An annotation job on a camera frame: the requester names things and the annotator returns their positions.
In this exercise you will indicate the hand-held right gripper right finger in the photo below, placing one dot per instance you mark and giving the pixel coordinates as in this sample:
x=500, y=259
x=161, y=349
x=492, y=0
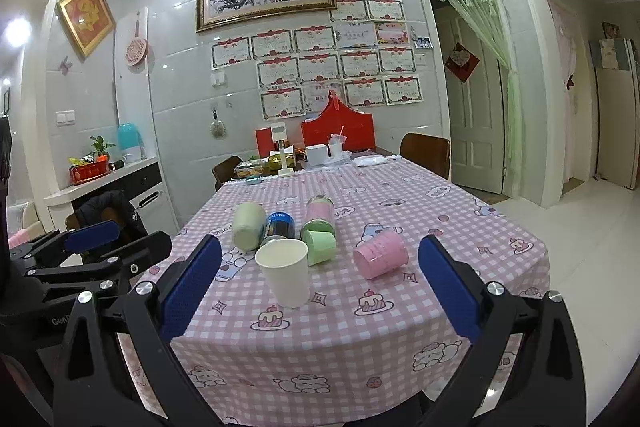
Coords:
x=450, y=289

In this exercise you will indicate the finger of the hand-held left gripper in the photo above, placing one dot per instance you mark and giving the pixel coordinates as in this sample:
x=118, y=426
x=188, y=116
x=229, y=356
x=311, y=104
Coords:
x=142, y=252
x=92, y=237

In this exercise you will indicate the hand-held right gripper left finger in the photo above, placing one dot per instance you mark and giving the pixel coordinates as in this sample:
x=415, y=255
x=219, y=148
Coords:
x=190, y=289

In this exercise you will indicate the white paper cup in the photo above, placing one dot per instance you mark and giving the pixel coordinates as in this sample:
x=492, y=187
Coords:
x=282, y=272

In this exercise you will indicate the pink ribbed plastic cup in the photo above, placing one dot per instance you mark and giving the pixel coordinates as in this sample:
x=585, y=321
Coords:
x=380, y=254

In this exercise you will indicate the pale green cup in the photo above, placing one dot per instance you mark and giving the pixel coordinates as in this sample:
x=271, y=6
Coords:
x=248, y=227

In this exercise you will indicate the light green paper cup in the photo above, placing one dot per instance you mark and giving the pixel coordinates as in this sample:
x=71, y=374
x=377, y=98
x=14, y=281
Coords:
x=320, y=247

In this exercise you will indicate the clear plastic cup with straw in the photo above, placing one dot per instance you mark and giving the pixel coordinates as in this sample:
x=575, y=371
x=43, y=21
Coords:
x=336, y=147

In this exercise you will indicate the chair with dark jacket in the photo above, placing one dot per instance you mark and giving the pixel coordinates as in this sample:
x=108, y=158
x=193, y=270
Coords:
x=107, y=212

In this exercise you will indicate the white and black sideboard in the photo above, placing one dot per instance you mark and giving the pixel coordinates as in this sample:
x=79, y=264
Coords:
x=125, y=194

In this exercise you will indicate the red decorated tray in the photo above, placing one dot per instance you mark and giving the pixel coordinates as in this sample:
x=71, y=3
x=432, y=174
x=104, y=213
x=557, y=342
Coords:
x=87, y=173

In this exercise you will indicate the small potted plant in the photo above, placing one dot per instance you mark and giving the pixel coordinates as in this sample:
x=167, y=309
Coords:
x=98, y=148

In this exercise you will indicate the teal and white humidifier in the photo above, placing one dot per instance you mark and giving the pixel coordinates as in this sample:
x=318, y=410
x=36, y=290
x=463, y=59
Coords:
x=130, y=142

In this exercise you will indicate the blue label metal can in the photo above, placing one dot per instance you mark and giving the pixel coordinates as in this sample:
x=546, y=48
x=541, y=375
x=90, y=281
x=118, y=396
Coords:
x=279, y=227

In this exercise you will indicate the pink checkered printed tablecloth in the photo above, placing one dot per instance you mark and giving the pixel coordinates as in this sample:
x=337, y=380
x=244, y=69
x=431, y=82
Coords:
x=350, y=347

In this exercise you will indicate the brown wooden chair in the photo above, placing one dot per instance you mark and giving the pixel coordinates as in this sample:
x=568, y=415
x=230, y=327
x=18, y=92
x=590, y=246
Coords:
x=425, y=154
x=226, y=172

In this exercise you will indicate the clear food container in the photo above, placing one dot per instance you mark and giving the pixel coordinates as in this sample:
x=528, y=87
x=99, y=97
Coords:
x=250, y=168

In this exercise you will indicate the green lidded clear jar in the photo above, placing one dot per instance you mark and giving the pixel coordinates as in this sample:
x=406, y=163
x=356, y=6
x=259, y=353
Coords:
x=319, y=212

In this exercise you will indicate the white plastic bag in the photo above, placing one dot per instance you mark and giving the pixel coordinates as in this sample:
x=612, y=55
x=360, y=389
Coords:
x=370, y=161

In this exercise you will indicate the white panel door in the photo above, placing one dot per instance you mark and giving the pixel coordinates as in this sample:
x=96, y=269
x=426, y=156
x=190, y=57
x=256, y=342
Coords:
x=475, y=122

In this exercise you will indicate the small white box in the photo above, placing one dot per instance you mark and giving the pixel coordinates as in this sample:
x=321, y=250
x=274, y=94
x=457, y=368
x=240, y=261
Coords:
x=317, y=155

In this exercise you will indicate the gold framed red picture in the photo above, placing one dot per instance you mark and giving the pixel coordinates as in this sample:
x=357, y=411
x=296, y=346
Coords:
x=85, y=18

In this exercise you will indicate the red diamond door decoration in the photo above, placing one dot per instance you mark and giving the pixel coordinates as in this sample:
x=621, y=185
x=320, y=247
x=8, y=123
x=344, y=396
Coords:
x=461, y=62

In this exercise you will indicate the light green door curtain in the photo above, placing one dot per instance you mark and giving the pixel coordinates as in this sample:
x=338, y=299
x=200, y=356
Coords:
x=480, y=37

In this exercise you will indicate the white wall switch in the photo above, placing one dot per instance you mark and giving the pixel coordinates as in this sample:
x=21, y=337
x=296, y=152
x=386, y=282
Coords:
x=65, y=117

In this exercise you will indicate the round hanging wall ornament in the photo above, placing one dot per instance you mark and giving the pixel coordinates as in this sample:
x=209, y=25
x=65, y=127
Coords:
x=217, y=128

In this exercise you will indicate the white wall socket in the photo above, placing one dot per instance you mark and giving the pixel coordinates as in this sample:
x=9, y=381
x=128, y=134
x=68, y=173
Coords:
x=217, y=79

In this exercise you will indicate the pink round wall ornament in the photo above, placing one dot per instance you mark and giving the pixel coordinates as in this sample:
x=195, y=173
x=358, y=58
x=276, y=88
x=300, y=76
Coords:
x=136, y=52

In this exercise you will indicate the small wall photo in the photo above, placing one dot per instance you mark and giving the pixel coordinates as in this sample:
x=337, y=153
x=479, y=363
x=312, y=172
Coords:
x=423, y=43

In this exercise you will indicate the wall of certificates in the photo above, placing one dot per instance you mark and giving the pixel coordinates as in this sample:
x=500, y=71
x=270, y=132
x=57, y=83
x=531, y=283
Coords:
x=320, y=39

